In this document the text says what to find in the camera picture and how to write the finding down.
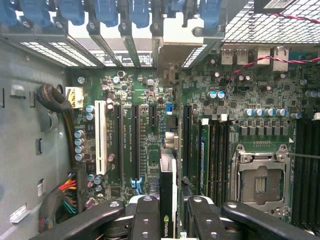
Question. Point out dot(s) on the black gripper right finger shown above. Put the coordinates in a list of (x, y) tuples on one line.
[(207, 222)]

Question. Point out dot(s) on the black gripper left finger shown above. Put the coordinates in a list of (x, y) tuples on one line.
[(146, 220)]

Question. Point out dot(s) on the blue slot retention clip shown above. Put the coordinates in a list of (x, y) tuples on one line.
[(137, 185)]

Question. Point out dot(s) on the metal CPU socket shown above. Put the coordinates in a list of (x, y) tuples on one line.
[(260, 180)]

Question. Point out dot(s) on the long black expansion slot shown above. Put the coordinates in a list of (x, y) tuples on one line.
[(119, 142), (187, 140), (135, 142)]

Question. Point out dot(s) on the white PCI expansion slot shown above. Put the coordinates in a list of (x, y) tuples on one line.
[(100, 137)]

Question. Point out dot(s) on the short black expansion slot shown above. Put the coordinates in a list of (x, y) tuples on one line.
[(153, 115)]

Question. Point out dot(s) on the green motherboard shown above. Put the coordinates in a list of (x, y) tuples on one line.
[(250, 100)]

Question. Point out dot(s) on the white power connector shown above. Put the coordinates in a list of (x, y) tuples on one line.
[(75, 97)]

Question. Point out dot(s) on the open black PC case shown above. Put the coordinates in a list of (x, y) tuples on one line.
[(25, 125)]

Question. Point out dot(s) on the blue expansion slot latch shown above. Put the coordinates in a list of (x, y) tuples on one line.
[(106, 12), (35, 11), (140, 12), (72, 11), (211, 15), (7, 12)]

